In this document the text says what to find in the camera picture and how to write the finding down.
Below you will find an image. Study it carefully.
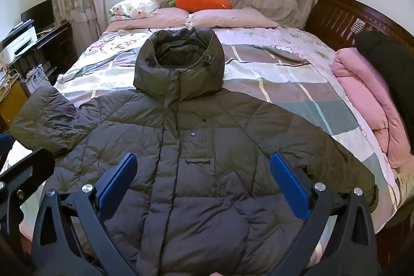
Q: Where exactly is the orange carrot plush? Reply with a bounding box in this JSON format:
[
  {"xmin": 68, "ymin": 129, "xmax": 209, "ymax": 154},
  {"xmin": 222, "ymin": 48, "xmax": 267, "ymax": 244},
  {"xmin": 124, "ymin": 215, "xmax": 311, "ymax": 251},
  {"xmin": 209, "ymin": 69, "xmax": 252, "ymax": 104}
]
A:
[{"xmin": 167, "ymin": 0, "xmax": 233, "ymax": 13}]

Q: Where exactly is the white printer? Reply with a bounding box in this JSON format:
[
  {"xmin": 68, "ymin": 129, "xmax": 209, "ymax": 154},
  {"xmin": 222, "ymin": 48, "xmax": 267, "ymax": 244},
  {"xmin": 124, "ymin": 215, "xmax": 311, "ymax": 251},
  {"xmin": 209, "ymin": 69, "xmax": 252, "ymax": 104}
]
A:
[{"xmin": 0, "ymin": 19, "xmax": 38, "ymax": 61}]

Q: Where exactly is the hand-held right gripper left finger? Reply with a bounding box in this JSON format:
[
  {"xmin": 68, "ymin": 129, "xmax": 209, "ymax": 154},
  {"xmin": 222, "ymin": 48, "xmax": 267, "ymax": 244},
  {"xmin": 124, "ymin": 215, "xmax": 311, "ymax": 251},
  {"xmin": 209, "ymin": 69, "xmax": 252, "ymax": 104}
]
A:
[{"xmin": 31, "ymin": 153, "xmax": 138, "ymax": 276}]

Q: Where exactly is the dark desk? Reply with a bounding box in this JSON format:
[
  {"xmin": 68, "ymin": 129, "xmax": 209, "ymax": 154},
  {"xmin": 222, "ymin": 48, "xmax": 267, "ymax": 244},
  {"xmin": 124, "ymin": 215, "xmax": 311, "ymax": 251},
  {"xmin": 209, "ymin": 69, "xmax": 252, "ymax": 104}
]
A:
[{"xmin": 0, "ymin": 20, "xmax": 79, "ymax": 95}]

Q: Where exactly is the black monitor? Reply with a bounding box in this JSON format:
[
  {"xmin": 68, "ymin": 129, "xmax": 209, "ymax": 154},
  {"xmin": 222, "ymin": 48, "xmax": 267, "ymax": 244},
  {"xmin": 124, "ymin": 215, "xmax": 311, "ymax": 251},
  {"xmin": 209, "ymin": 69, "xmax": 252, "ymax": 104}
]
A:
[{"xmin": 21, "ymin": 0, "xmax": 54, "ymax": 34}]

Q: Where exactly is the pink pillow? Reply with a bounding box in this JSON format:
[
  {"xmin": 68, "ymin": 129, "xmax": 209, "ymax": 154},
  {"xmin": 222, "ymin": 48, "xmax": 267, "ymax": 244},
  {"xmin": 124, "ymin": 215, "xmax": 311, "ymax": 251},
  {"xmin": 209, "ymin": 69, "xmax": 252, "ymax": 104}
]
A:
[
  {"xmin": 106, "ymin": 8, "xmax": 190, "ymax": 31},
  {"xmin": 185, "ymin": 8, "xmax": 279, "ymax": 30}
]

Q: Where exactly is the folded pink quilt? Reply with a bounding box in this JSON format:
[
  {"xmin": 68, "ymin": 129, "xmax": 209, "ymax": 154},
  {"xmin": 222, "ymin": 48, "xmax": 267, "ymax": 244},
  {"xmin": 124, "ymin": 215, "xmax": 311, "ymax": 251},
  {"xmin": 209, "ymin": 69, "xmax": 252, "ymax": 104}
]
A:
[{"xmin": 333, "ymin": 48, "xmax": 414, "ymax": 168}]

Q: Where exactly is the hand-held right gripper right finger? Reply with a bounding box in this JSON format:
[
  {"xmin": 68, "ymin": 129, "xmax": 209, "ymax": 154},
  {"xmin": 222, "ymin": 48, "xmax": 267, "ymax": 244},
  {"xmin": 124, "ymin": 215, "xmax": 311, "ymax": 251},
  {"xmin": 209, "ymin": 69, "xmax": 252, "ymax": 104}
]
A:
[{"xmin": 270, "ymin": 152, "xmax": 379, "ymax": 276}]

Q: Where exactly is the black garment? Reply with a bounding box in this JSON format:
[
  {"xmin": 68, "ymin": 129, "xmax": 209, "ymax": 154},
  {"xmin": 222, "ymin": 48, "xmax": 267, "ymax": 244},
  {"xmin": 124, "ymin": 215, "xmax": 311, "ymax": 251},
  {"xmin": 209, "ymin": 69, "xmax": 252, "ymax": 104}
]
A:
[{"xmin": 355, "ymin": 31, "xmax": 414, "ymax": 155}]

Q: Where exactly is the patchwork bed cover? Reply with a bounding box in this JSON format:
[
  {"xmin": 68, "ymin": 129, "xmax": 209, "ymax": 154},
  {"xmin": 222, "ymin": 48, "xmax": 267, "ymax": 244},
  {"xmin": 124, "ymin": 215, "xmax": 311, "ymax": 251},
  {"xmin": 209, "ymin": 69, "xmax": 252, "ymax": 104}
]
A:
[{"xmin": 0, "ymin": 25, "xmax": 406, "ymax": 264}]

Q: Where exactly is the brown wooden cabinet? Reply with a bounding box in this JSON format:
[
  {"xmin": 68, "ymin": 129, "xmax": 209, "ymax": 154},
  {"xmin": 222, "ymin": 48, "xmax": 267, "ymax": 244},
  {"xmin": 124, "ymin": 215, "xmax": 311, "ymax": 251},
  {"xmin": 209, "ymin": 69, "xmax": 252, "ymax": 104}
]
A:
[{"xmin": 0, "ymin": 79, "xmax": 30, "ymax": 132}]

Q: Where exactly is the floral pillow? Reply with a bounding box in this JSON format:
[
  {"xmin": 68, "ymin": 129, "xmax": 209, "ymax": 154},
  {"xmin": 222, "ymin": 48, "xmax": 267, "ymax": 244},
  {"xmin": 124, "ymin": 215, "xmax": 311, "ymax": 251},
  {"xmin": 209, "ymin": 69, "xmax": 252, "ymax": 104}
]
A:
[{"xmin": 109, "ymin": 0, "xmax": 161, "ymax": 21}]

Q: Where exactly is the dark wooden headboard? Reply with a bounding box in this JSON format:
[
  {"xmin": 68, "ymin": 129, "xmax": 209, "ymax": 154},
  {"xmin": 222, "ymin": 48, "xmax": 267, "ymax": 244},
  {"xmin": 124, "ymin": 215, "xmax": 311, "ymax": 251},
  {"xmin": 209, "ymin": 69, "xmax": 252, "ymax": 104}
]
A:
[{"xmin": 304, "ymin": 0, "xmax": 414, "ymax": 53}]

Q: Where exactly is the sticker sheet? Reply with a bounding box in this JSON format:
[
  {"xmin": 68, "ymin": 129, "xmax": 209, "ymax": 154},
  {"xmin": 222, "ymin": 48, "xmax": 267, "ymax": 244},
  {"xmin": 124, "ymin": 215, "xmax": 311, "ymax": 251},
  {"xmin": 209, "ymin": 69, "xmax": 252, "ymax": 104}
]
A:
[{"xmin": 351, "ymin": 18, "xmax": 366, "ymax": 34}]

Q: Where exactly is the dark green puffer jacket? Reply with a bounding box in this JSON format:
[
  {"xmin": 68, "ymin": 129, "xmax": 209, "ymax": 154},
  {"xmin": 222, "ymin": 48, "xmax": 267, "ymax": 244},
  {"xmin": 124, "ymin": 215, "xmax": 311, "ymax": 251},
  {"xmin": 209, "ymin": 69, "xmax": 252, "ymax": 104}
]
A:
[{"xmin": 9, "ymin": 28, "xmax": 380, "ymax": 276}]

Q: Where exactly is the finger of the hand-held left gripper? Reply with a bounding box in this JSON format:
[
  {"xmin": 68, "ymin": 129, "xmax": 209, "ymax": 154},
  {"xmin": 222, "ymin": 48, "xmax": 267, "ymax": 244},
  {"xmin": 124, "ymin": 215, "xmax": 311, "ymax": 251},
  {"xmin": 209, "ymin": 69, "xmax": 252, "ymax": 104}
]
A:
[
  {"xmin": 0, "ymin": 133, "xmax": 14, "ymax": 167},
  {"xmin": 0, "ymin": 148, "xmax": 56, "ymax": 225}
]

